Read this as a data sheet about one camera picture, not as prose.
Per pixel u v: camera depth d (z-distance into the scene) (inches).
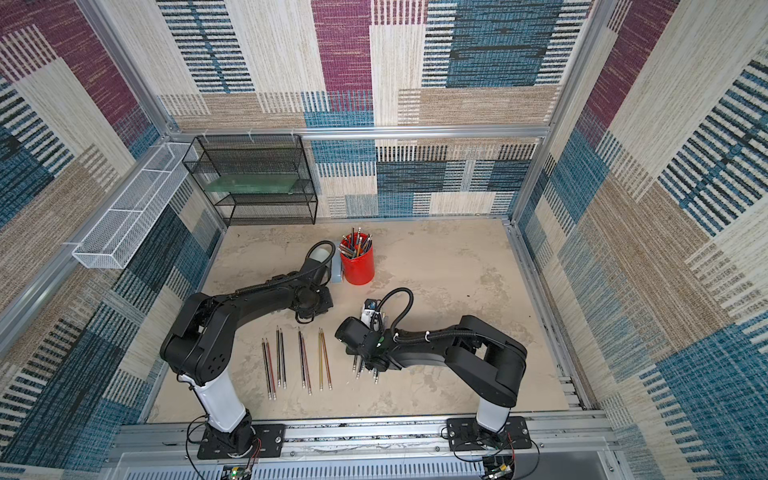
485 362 18.0
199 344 19.2
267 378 32.7
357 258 36.9
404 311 27.0
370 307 31.4
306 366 33.5
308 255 35.2
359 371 33.3
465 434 29.2
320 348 35.2
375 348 25.7
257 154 39.8
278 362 34.0
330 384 32.2
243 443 25.7
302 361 34.2
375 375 32.7
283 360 34.2
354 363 33.6
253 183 37.1
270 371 33.4
